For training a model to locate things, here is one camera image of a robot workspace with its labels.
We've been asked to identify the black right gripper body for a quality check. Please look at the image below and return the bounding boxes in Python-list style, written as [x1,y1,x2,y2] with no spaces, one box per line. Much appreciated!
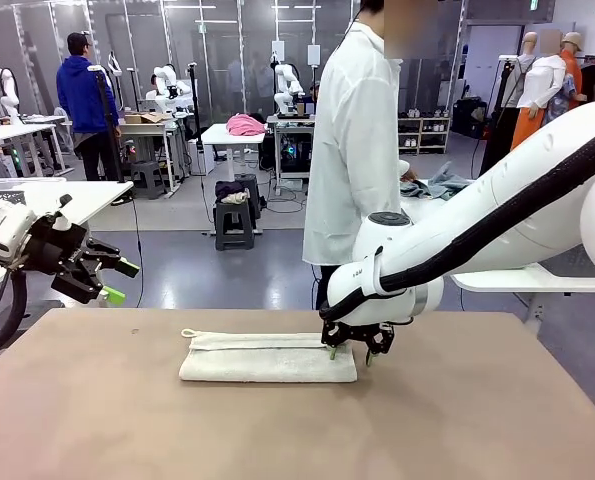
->
[333,321,384,342]

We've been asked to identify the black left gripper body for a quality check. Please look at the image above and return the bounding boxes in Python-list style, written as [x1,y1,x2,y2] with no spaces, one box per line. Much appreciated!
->
[21,214,91,277]

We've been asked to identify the off-white towel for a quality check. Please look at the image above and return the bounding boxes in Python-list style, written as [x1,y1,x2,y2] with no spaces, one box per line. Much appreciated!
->
[178,327,359,384]

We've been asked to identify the blue denim garment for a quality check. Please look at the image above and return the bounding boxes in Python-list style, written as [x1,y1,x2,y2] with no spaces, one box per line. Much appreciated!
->
[400,160,476,203]

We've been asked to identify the grey plastic step stool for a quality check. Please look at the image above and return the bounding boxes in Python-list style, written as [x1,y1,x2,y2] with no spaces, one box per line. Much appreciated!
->
[129,160,167,201]
[214,199,257,252]

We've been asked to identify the long white table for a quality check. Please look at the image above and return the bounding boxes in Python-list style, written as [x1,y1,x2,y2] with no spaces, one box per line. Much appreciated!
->
[0,122,74,179]

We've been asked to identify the grey workbench desk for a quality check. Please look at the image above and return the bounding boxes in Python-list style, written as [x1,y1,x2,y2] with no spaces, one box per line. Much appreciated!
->
[114,119,189,194]

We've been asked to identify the black tripod pole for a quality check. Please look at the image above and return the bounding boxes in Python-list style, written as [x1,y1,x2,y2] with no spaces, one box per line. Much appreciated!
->
[86,63,126,184]

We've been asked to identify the white computer tower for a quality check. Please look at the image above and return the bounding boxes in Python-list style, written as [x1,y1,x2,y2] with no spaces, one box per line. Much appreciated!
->
[188,139,216,177]

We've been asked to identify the purple and beige clothes pile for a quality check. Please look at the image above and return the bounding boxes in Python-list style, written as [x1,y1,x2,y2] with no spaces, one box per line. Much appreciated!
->
[214,179,251,206]

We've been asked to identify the open cardboard box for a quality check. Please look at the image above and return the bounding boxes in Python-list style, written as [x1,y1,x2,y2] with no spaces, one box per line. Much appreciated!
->
[124,111,171,125]

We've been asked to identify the man in blue hoodie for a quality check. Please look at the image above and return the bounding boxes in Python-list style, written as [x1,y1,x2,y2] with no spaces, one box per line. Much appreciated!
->
[55,32,124,183]

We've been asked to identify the dark grey stool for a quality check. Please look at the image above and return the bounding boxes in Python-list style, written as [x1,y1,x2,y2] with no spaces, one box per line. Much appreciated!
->
[234,173,264,221]

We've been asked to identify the white standing desk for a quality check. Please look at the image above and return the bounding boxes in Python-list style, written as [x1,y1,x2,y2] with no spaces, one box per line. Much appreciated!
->
[200,122,269,184]

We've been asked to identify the person in white shirt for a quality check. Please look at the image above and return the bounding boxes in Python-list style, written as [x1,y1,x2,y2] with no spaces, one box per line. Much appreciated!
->
[301,0,414,310]

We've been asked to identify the pink cloth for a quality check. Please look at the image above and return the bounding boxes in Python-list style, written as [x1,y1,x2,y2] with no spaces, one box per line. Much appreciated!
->
[225,113,268,138]

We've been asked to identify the grey desk with black computer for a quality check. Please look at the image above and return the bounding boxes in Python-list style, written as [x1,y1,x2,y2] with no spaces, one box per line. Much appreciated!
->
[265,113,318,197]

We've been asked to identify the wooden shoe shelf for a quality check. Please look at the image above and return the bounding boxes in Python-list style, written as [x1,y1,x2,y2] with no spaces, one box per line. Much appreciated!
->
[397,116,452,155]

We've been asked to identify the black bags pile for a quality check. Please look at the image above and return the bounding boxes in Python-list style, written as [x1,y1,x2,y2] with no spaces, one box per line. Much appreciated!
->
[451,97,489,140]

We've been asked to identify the mannequin white blouse orange trousers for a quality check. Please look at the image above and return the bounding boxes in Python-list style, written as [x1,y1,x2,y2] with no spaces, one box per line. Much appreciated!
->
[509,28,569,151]

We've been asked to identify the mannequin orange shirt beige hat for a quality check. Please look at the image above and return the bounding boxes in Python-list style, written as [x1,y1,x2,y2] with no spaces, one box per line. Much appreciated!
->
[546,30,586,122]

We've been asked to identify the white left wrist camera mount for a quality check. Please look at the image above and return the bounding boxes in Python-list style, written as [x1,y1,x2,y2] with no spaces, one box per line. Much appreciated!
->
[50,193,75,233]

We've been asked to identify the thin black hanging cable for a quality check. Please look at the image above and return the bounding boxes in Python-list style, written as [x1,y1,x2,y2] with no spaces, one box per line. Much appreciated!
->
[126,187,145,309]

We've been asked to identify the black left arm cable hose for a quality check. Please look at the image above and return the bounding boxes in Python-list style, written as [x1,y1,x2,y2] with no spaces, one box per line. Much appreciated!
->
[0,257,31,377]

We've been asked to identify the black right arm cable sleeve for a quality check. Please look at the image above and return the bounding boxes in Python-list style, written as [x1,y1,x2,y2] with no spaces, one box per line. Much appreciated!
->
[318,116,595,322]

